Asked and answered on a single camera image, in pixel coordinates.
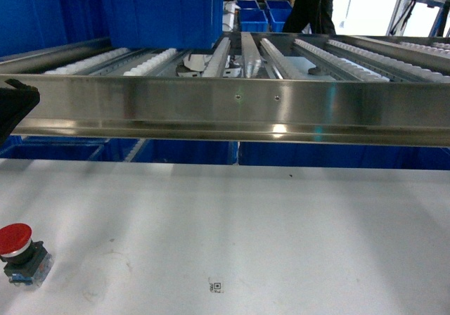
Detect red mushroom push button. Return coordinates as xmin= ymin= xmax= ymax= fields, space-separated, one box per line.
xmin=1 ymin=223 xmax=53 ymax=288

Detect blue bin below shelf right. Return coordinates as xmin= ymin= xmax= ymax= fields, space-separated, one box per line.
xmin=238 ymin=142 xmax=449 ymax=171

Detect blue bin below shelf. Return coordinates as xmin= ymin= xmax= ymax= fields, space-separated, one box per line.
xmin=238 ymin=142 xmax=449 ymax=171
xmin=1 ymin=137 xmax=108 ymax=161

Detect stainless steel roller shelf rack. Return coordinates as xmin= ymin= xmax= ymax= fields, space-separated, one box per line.
xmin=1 ymin=32 xmax=449 ymax=146

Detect large blue bin upper shelf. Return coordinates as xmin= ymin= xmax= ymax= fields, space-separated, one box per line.
xmin=101 ymin=0 xmax=224 ymax=49

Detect blue bin below shelf left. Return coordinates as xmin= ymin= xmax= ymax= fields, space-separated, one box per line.
xmin=1 ymin=137 xmax=108 ymax=161

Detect QR code sticker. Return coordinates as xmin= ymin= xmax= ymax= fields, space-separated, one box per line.
xmin=208 ymin=276 xmax=224 ymax=294

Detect person in black trousers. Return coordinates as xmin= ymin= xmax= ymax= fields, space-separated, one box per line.
xmin=282 ymin=0 xmax=341 ymax=76

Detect far left blue bin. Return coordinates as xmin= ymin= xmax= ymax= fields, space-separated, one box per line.
xmin=1 ymin=0 xmax=109 ymax=57

